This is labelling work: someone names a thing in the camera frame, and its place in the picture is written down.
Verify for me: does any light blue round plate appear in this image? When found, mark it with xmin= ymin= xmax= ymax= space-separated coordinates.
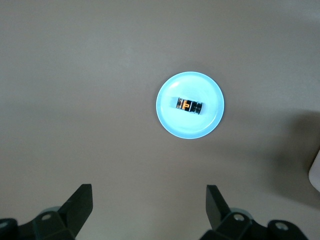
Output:
xmin=155 ymin=71 xmax=226 ymax=140

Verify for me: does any orange push button switch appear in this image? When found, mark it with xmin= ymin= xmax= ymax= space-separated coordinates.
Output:
xmin=174 ymin=96 xmax=204 ymax=116

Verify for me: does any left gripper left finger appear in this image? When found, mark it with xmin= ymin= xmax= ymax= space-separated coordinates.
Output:
xmin=31 ymin=183 xmax=94 ymax=240

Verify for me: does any white lidded storage box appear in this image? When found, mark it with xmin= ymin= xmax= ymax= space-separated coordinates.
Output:
xmin=308 ymin=147 xmax=320 ymax=193

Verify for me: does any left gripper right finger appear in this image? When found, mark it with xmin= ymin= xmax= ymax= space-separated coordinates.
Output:
xmin=199 ymin=184 xmax=270 ymax=240

